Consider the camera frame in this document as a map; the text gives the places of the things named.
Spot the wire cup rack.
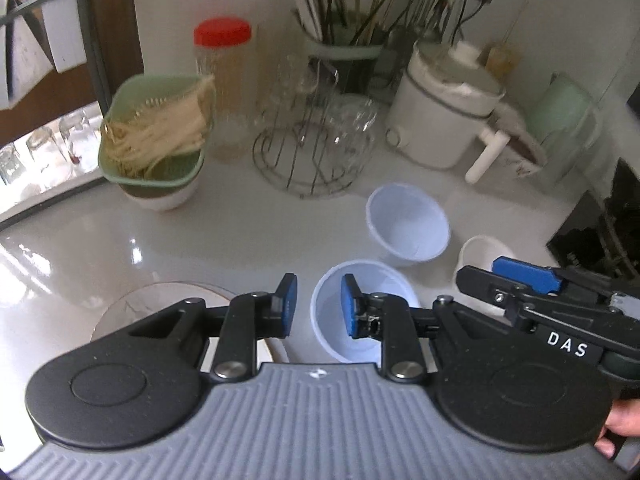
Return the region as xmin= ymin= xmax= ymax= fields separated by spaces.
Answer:
xmin=252 ymin=55 xmax=376 ymax=198

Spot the brown wooden cutting board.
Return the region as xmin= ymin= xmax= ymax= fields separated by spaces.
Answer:
xmin=75 ymin=0 xmax=146 ymax=106

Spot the black gas stove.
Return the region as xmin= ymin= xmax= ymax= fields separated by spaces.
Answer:
xmin=546 ymin=157 xmax=640 ymax=286

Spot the yellow packet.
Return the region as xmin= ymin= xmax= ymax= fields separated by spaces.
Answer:
xmin=485 ymin=42 xmax=518 ymax=81

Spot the small drinking glass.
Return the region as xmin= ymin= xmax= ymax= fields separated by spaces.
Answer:
xmin=26 ymin=127 xmax=63 ymax=176
xmin=59 ymin=110 xmax=98 ymax=163
xmin=0 ymin=144 xmax=26 ymax=186

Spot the green strainer basket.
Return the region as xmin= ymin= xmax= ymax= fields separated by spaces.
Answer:
xmin=97 ymin=74 xmax=217 ymax=188

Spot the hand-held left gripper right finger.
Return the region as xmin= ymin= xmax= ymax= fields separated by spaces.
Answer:
xmin=340 ymin=272 xmax=506 ymax=386

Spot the white electric cooker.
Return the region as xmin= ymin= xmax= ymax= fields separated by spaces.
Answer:
xmin=385 ymin=40 xmax=508 ymax=184

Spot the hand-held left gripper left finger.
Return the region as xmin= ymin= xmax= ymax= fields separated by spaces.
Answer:
xmin=129 ymin=272 xmax=298 ymax=386

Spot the pale blue plastic bowl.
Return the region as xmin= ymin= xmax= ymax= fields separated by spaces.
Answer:
xmin=366 ymin=183 xmax=451 ymax=267
xmin=310 ymin=259 xmax=418 ymax=365

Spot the embossed silver board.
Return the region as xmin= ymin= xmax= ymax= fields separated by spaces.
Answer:
xmin=0 ymin=0 xmax=55 ymax=110

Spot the dried noodles bundle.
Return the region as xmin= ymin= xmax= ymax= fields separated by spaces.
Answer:
xmin=101 ymin=77 xmax=216 ymax=178

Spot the green and white chopstick holder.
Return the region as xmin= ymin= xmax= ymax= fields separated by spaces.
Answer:
xmin=295 ymin=12 xmax=396 ymax=93

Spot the white drip tray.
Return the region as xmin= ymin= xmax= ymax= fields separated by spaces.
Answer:
xmin=0 ymin=100 xmax=108 ymax=226

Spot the upturned clear glass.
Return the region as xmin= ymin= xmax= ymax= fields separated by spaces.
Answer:
xmin=322 ymin=94 xmax=378 ymax=181

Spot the white bowl with red foot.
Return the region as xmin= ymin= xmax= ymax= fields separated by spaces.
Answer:
xmin=117 ymin=152 xmax=206 ymax=212

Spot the person's right hand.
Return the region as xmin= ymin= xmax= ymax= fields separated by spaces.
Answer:
xmin=595 ymin=397 xmax=640 ymax=458

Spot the red-lidded clear jar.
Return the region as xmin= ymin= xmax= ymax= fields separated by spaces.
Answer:
xmin=193 ymin=18 xmax=253 ymax=161

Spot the small white bowl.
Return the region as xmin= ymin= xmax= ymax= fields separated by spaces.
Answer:
xmin=459 ymin=235 xmax=516 ymax=286

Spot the white utensil caddy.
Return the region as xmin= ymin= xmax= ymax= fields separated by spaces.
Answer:
xmin=42 ymin=0 xmax=88 ymax=73

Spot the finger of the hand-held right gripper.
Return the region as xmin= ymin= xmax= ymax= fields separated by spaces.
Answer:
xmin=456 ymin=266 xmax=551 ymax=333
xmin=492 ymin=256 xmax=626 ymax=301

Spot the utensil holder with chopsticks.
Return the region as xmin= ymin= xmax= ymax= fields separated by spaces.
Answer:
xmin=287 ymin=0 xmax=401 ymax=46

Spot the black metal dish rack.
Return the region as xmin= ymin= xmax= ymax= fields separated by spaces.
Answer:
xmin=0 ymin=0 xmax=118 ymax=108

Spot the pale green pitcher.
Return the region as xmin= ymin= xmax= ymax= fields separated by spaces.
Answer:
xmin=525 ymin=72 xmax=601 ymax=186

